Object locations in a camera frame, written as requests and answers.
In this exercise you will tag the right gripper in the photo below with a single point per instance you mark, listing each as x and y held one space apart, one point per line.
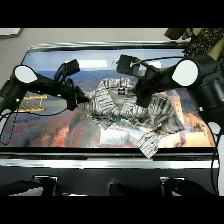
143 93

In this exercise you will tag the white black streaked shirt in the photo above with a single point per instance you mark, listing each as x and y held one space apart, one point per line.
133 110

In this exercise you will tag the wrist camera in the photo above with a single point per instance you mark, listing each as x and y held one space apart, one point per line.
69 68
126 64

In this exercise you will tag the brown garment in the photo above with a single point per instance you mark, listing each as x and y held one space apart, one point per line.
176 32

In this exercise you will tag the black speckled garment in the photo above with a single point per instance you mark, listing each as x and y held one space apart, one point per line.
206 41

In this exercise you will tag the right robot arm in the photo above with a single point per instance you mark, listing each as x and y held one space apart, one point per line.
200 83

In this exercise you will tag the silver frame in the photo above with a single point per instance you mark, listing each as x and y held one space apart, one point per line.
106 163

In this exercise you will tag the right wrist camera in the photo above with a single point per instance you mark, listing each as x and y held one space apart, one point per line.
126 64

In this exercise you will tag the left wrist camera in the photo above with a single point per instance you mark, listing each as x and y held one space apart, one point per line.
69 68

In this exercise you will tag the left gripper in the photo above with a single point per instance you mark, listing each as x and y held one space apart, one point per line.
72 97

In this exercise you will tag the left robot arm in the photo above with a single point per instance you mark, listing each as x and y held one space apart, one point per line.
40 81

